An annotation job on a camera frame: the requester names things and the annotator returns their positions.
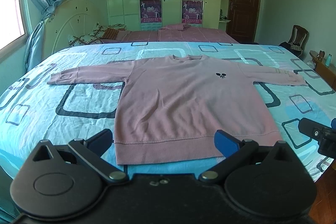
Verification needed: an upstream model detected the pink sweatshirt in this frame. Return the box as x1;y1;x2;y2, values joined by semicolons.
50;55;306;165

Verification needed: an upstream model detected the wooden side table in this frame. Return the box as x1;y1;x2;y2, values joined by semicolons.
309;51;335;90

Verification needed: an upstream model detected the teal bottle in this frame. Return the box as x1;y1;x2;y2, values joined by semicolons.
325;54;332;67

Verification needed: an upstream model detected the wooden chair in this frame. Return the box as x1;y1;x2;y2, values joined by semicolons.
279;24;309;57

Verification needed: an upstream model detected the white patterned pillow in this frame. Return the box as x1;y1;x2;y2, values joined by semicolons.
68;23;109;47

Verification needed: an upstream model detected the orange striped pillow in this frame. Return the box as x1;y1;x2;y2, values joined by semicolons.
101;28;119;40

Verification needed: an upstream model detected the pink checked bed cover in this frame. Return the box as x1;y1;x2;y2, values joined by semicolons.
103;26;238;44

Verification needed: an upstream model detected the folded pink blanket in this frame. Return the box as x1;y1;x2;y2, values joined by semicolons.
159;23;191;31

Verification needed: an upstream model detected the white arched headboard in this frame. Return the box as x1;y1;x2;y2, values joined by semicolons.
42;0;101;60

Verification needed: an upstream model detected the lower right poster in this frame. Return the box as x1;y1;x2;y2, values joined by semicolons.
182;0;203;25

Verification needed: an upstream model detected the poster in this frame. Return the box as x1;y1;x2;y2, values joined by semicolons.
139;0;162;23
182;0;203;25

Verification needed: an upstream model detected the lower left poster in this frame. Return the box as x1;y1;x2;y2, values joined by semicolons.
139;0;162;23

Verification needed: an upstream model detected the brown wooden door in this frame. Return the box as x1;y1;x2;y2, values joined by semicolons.
226;0;260;44

